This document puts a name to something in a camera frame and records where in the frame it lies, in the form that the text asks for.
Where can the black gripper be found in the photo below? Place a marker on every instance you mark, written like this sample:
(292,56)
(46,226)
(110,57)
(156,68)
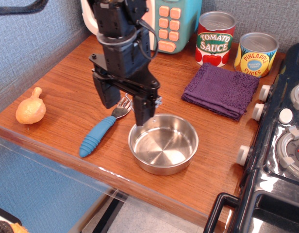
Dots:
(124,66)

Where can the silver pot with wire handle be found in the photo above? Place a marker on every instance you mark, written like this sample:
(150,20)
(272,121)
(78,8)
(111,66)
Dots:
(164,145)

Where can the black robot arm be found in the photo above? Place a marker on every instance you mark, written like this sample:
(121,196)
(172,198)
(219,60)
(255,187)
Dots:
(124,65)

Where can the teal toy microwave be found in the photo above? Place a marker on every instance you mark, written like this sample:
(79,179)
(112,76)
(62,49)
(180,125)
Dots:
(170,22)

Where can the orange toy chicken drumstick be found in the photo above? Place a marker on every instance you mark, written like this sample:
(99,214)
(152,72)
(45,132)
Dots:
(32,109)

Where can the folded purple cloth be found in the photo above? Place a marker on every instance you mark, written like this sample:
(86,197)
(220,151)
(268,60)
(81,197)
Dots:
(225,92)

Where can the tomato sauce can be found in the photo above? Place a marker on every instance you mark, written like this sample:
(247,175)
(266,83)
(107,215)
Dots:
(214,38)

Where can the white stove knob lower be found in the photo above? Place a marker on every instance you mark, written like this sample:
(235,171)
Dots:
(242,155)

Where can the white stove knob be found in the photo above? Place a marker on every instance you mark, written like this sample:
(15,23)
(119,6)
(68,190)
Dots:
(264,92)
(242,155)
(257,111)

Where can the white stove knob middle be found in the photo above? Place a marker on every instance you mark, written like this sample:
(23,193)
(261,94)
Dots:
(257,111)

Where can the white stove knob upper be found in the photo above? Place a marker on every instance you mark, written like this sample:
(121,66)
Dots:
(264,92)

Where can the pineapple slices can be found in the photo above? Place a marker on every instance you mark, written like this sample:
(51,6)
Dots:
(256,53)

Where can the orange object bottom left corner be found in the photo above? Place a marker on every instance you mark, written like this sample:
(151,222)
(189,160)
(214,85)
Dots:
(6,227)

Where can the black toy stove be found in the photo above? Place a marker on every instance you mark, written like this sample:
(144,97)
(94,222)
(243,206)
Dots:
(269,188)

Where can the blue handled metal fork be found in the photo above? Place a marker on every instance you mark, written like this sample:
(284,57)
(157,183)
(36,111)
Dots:
(94,137)

